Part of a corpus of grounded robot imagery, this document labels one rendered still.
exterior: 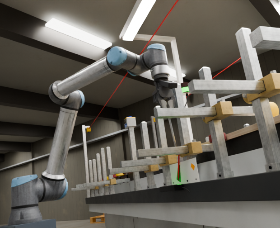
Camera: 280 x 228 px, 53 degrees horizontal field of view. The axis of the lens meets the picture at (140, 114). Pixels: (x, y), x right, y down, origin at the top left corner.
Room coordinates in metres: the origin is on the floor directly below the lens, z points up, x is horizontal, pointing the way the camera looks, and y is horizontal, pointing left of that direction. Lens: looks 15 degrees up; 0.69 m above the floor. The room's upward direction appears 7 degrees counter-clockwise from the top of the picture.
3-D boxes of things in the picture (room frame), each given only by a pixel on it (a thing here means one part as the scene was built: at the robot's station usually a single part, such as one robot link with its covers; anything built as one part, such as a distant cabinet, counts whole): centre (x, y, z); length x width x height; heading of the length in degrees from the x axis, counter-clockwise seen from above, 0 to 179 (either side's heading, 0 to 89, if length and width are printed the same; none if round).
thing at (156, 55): (1.29, -0.12, 1.32); 0.10 x 0.09 x 0.12; 52
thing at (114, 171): (1.73, 0.02, 0.82); 0.43 x 0.03 x 0.04; 111
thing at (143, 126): (1.79, -0.01, 0.88); 0.03 x 0.03 x 0.48; 21
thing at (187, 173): (1.34, -0.16, 0.75); 0.26 x 0.01 x 0.10; 21
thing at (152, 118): (4.34, -0.20, 1.25); 0.09 x 0.08 x 1.10; 21
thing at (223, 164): (1.09, -0.29, 0.91); 0.03 x 0.03 x 0.48; 21
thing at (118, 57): (1.44, 0.28, 1.32); 0.68 x 0.12 x 0.12; 52
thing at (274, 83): (0.83, -0.39, 0.94); 0.13 x 0.06 x 0.05; 21
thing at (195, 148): (1.30, -0.21, 0.84); 0.13 x 0.06 x 0.05; 21
